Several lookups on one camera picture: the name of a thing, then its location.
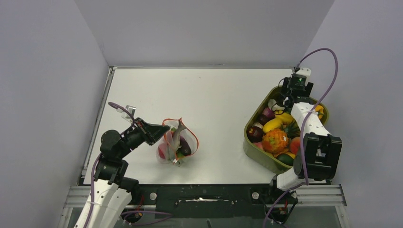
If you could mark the clear orange zip bag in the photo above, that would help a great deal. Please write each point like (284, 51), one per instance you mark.
(190, 137)

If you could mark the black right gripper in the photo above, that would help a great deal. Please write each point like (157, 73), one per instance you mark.
(286, 88)

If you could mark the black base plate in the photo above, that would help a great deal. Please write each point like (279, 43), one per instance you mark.
(209, 201)

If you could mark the orange bumpy fruit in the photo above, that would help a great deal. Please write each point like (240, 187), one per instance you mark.
(275, 141)

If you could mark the grey toy fish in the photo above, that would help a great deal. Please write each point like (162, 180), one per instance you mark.
(175, 143)

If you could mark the green leaf vegetable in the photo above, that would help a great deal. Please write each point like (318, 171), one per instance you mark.
(178, 151)

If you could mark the grey white mushroom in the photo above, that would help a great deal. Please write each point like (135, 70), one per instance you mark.
(273, 105)

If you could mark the olive green plastic bin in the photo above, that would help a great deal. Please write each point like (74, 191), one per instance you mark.
(262, 115)

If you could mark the red apple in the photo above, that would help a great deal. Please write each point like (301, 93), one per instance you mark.
(162, 151)

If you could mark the peach near bin edge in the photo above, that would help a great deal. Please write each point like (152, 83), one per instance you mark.
(294, 145)

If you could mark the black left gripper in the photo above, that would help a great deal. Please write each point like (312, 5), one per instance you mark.
(150, 132)

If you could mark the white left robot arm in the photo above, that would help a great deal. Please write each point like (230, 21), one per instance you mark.
(110, 190)

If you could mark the dark green avocado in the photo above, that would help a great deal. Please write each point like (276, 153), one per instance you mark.
(286, 158)

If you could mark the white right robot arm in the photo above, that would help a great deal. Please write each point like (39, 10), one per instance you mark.
(319, 153)

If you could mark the dark mangosteen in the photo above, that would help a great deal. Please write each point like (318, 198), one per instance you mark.
(255, 134)

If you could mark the purple eggplant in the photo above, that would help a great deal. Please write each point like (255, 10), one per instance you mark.
(184, 148)

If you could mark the orange yellow bell pepper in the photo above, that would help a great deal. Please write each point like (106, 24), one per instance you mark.
(320, 111)

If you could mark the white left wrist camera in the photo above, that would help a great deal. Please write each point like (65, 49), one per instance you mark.
(128, 114)

